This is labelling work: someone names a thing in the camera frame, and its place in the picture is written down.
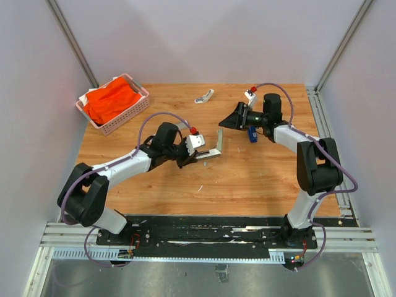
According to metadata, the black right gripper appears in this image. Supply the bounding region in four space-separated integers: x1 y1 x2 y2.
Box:
219 102 268 131

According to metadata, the grey white stapler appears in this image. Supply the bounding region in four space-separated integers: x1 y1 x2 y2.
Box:
196 128 223 161

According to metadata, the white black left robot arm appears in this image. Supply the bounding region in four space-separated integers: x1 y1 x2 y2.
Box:
57 122 205 245

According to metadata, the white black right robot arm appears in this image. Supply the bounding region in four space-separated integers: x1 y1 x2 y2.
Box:
218 93 343 248

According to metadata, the orange cloth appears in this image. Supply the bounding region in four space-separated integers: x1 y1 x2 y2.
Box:
83 77 142 125

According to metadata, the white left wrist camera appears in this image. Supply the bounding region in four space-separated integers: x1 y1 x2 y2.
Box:
186 134 205 155

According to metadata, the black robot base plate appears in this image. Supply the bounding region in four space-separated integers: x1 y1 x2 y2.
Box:
96 215 319 256

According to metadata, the grey slotted cable duct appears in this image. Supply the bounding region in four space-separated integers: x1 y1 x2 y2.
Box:
52 247 285 265

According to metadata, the right aluminium frame post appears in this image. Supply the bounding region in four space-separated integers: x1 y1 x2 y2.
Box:
314 0 376 93

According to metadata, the aluminium frame post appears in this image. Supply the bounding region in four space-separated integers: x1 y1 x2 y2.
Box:
45 0 99 87
314 0 376 93

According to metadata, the left aluminium frame post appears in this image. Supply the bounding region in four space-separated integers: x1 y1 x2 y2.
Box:
45 0 99 87

